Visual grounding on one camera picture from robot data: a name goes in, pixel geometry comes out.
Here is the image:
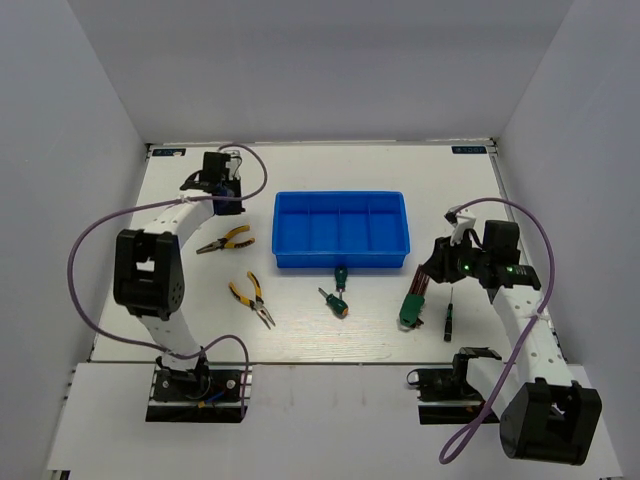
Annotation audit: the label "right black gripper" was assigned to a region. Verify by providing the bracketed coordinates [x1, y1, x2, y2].
[420, 231, 491, 284]

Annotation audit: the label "yellow black combination pliers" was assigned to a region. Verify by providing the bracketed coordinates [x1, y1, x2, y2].
[196, 225, 255, 255]

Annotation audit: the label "green hex key set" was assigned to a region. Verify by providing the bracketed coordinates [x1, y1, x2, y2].
[399, 264, 430, 329]

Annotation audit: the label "yellow black needle-nose pliers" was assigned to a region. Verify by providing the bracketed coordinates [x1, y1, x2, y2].
[228, 271, 276, 330]

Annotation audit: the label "green stubby phillips screwdriver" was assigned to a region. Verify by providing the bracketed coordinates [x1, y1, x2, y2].
[318, 288, 349, 318]

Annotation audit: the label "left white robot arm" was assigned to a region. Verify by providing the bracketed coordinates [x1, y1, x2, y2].
[113, 151, 244, 399]

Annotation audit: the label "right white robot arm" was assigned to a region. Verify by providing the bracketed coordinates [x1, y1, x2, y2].
[422, 214, 602, 466]

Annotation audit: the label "slim black green screwdriver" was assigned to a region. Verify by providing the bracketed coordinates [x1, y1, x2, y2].
[443, 290, 454, 343]

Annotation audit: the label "left blue corner label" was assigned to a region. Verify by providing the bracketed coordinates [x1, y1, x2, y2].
[151, 148, 186, 157]

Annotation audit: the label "blue corner label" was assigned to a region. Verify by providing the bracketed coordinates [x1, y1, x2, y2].
[451, 145, 487, 155]
[151, 148, 186, 157]

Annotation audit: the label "blue compartment tray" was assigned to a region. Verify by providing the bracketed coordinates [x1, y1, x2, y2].
[272, 191, 411, 269]

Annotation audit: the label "green stubby screwdriver near tray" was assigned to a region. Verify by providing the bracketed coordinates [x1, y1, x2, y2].
[334, 266, 348, 292]

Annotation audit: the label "right blue corner label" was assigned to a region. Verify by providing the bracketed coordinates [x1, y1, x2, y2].
[451, 145, 487, 155]

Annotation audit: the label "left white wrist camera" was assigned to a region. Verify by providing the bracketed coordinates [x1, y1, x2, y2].
[226, 149, 243, 180]

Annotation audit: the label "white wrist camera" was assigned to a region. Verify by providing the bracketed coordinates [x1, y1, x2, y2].
[226, 149, 243, 180]
[445, 206, 476, 246]

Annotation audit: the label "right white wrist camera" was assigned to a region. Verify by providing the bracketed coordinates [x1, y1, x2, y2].
[445, 206, 476, 246]

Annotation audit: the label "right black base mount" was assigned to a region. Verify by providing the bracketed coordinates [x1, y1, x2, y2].
[406, 367, 485, 426]

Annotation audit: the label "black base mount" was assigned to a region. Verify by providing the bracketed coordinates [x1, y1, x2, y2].
[145, 366, 252, 424]
[406, 367, 485, 426]

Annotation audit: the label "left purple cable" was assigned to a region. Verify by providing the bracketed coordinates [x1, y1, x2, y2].
[66, 144, 269, 419]

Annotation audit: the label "purple cable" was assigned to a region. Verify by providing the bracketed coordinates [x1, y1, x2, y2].
[66, 144, 269, 419]
[438, 197, 556, 467]

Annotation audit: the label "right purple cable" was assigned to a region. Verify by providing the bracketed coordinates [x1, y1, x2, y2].
[438, 197, 556, 467]

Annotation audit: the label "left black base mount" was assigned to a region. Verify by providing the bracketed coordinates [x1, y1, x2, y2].
[145, 366, 252, 424]

